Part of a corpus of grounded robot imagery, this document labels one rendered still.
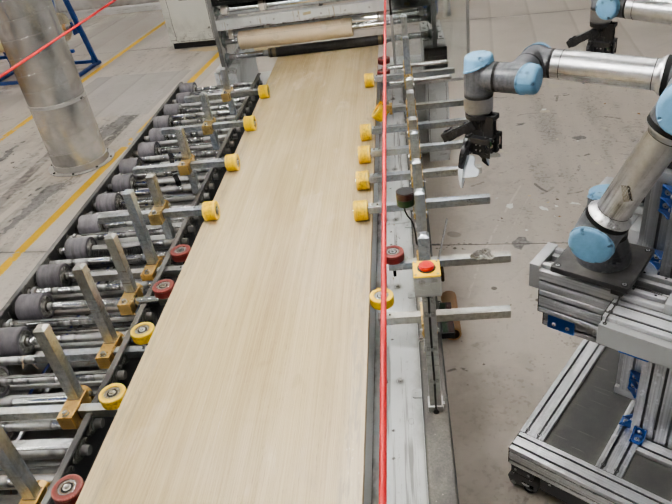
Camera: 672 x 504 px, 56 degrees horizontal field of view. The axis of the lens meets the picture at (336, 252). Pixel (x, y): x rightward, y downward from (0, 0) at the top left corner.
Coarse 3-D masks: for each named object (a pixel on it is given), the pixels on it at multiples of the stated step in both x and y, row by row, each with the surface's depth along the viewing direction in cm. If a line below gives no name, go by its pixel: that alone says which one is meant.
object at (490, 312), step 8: (392, 312) 213; (400, 312) 212; (408, 312) 212; (416, 312) 211; (440, 312) 209; (448, 312) 209; (456, 312) 208; (464, 312) 208; (472, 312) 207; (480, 312) 207; (488, 312) 206; (496, 312) 206; (504, 312) 206; (392, 320) 211; (400, 320) 211; (408, 320) 210; (416, 320) 210; (440, 320) 210; (448, 320) 209; (456, 320) 209
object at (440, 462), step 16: (416, 256) 258; (416, 304) 234; (432, 416) 189; (448, 416) 188; (432, 432) 184; (448, 432) 183; (432, 448) 179; (448, 448) 178; (432, 464) 175; (448, 464) 174; (432, 480) 171; (448, 480) 170; (432, 496) 167; (448, 496) 166
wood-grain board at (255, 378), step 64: (320, 64) 421; (320, 128) 331; (256, 192) 281; (320, 192) 272; (192, 256) 244; (256, 256) 237; (320, 256) 232; (192, 320) 210; (256, 320) 206; (320, 320) 201; (192, 384) 185; (256, 384) 182; (320, 384) 178; (128, 448) 168; (192, 448) 165; (256, 448) 162; (320, 448) 160
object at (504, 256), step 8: (432, 256) 229; (440, 256) 228; (448, 256) 228; (456, 256) 227; (464, 256) 226; (496, 256) 224; (504, 256) 223; (400, 264) 228; (408, 264) 228; (440, 264) 227; (448, 264) 227; (456, 264) 227; (464, 264) 227; (472, 264) 226
